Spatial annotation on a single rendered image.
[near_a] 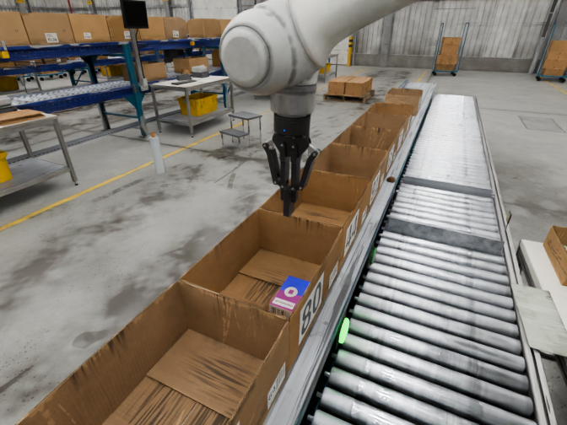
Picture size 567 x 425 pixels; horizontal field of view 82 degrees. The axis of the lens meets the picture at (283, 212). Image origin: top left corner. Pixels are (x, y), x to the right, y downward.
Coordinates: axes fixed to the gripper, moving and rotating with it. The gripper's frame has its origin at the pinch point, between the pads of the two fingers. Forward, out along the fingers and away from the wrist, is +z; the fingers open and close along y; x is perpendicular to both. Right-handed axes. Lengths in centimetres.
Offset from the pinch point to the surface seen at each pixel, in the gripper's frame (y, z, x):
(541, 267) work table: -78, 45, -71
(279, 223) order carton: 11.6, 20.9, -20.1
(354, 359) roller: -22, 46, -1
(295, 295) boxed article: -2.8, 29.5, -0.5
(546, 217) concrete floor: -145, 120, -283
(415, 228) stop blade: -30, 44, -76
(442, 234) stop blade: -41, 43, -76
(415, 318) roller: -36, 47, -25
